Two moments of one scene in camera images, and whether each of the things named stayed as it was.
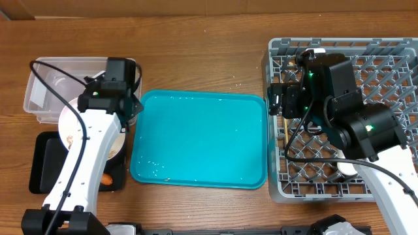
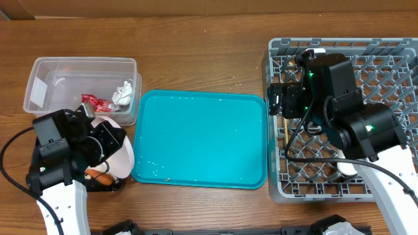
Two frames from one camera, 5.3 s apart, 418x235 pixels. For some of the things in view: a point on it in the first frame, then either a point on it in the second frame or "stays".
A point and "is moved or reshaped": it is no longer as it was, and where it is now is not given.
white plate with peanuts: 71,130 is moved or reshaped
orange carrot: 106,179 stays
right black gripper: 296,98 stays
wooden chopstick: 286,130 stays
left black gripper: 139,106 to 106,132
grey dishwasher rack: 304,166 stays
